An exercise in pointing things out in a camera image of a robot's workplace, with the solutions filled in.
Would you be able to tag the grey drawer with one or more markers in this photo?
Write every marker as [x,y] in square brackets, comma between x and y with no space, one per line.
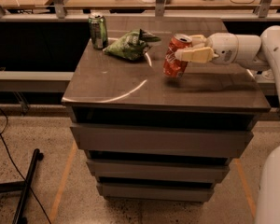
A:
[157,171]
[154,193]
[198,143]

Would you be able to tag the bottom grey drawer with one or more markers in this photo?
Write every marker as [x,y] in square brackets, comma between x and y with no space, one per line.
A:
[154,193]

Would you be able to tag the green soda can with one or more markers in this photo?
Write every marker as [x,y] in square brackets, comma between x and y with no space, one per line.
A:
[99,36]

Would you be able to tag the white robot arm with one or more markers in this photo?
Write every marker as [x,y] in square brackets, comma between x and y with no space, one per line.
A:
[258,53]

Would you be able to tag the green chip bag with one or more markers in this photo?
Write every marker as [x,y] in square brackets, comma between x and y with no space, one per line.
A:
[133,45]

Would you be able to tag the middle grey drawer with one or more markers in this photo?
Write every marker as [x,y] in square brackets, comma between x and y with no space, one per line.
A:
[157,171]

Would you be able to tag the red coke can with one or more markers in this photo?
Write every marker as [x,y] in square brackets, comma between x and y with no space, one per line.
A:
[172,66]

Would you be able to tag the grey metal rail post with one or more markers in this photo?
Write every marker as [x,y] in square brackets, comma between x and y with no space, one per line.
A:
[159,8]

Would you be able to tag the black metal stand base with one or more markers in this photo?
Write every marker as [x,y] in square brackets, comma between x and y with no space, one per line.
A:
[23,187]

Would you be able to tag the top grey drawer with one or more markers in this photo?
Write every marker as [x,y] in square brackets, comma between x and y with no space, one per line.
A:
[198,143]

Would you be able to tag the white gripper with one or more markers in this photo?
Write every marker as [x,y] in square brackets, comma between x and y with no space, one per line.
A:
[223,47]

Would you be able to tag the grey drawer cabinet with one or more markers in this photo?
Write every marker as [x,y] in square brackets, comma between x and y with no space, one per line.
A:
[105,90]

